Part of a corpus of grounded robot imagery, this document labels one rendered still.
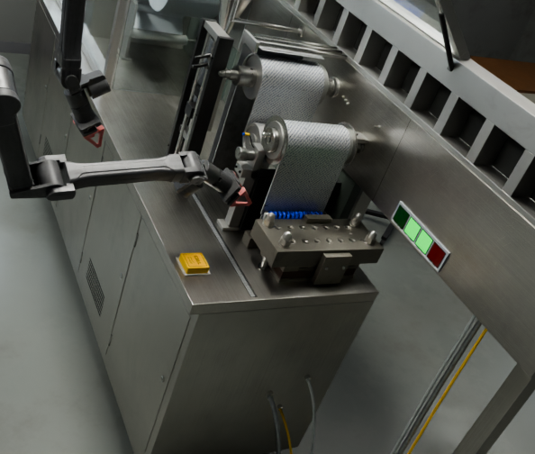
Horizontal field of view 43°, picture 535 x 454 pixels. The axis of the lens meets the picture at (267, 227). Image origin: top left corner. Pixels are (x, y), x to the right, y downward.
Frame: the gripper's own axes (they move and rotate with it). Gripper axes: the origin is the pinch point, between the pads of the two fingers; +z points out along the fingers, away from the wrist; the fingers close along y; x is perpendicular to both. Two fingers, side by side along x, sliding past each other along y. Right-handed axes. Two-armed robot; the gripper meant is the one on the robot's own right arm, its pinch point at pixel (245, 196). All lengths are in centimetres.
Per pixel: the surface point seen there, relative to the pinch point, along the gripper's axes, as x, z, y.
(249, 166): 6.5, 0.9, -9.4
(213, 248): -18.8, 3.9, 1.8
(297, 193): 10.4, 15.0, -0.3
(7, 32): -95, 33, -336
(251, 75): 26.0, -7.3, -29.5
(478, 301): 29, 31, 60
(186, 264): -22.9, -8.9, 12.0
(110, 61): -14, -10, -102
